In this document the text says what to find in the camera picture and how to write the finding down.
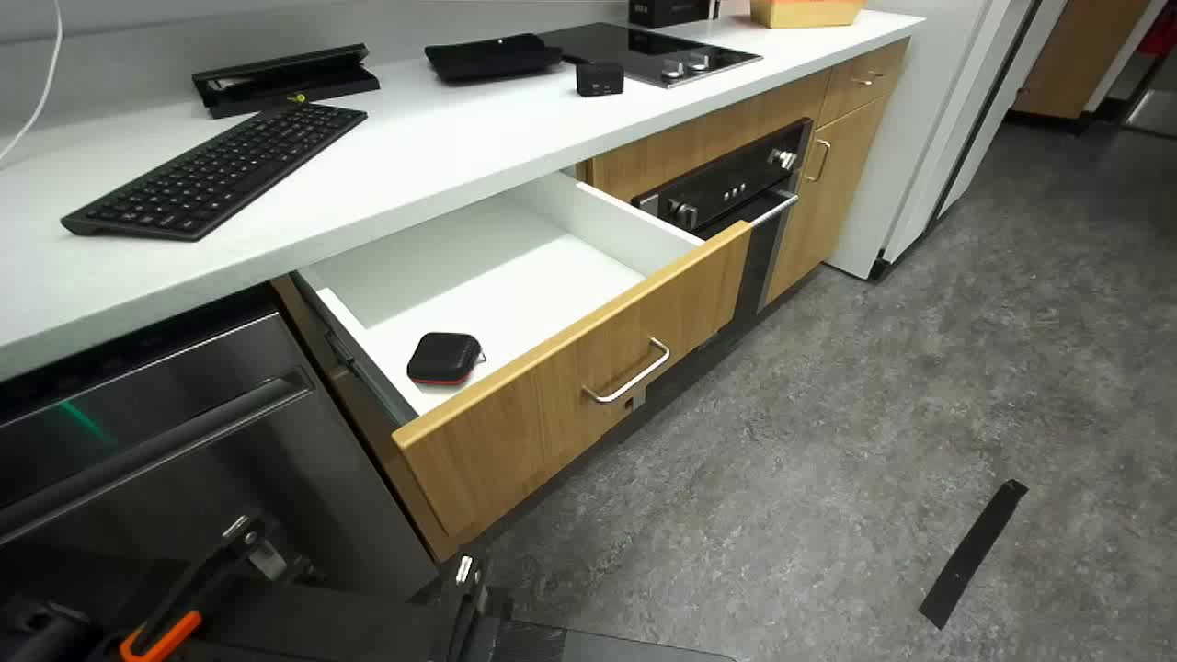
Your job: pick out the white refrigerator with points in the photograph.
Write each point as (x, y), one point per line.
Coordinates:
(921, 121)

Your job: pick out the light wooden box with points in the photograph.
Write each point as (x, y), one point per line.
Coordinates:
(807, 11)

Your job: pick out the wooden cabinet door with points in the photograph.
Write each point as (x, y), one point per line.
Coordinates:
(828, 195)

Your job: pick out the stainless steel dishwasher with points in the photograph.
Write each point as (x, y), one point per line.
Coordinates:
(159, 454)

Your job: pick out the black countertop appliance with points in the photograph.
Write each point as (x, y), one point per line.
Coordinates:
(668, 7)

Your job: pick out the small black cube box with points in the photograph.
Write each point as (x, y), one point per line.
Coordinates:
(601, 77)

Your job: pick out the black zip pouch tray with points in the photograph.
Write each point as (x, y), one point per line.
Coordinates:
(494, 56)

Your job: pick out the black orange spring clamp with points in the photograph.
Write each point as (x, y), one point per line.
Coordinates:
(186, 609)

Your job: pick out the open black case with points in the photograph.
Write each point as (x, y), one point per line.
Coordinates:
(283, 77)

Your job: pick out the black marker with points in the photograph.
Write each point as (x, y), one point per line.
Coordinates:
(976, 554)

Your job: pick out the black computer keyboard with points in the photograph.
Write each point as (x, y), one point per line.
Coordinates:
(221, 172)

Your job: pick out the small wooden cabinet drawer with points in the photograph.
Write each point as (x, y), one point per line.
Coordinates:
(864, 77)

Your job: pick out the black built-in oven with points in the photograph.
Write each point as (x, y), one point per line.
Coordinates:
(736, 186)

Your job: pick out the wooden front white drawer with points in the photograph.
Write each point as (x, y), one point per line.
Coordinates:
(537, 427)

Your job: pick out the wooden background cabinet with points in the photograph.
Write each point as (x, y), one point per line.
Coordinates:
(1079, 56)

